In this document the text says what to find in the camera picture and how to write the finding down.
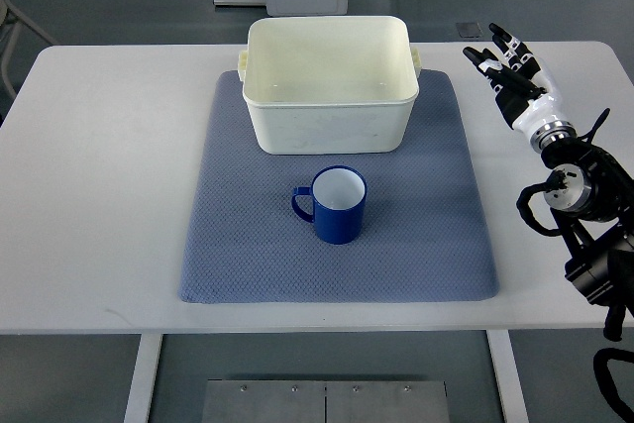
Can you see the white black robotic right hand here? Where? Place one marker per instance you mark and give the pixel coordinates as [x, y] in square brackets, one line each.
[525, 91]

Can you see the blue enamel cup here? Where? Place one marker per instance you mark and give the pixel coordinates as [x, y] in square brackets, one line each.
[334, 203]

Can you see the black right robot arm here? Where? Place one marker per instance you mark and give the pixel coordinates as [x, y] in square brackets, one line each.
[587, 200]

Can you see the cream plastic box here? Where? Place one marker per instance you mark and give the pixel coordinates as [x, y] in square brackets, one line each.
[329, 85]

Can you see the small grey floor hatch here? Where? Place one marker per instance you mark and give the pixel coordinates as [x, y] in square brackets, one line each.
[469, 30]

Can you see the blue quilted mat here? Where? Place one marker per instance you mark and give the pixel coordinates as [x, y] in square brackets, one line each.
[404, 226]

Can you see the right table leg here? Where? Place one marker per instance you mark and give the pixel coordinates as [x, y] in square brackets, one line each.
[507, 377]

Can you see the table leg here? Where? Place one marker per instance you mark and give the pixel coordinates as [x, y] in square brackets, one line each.
[507, 377]
[141, 392]

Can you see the metal floor plate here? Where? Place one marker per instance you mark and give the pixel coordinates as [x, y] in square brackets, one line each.
[325, 401]

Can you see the left table leg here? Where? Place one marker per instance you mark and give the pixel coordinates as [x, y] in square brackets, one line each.
[141, 392]

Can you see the white chair frame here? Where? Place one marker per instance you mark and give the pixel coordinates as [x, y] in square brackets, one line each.
[13, 22]

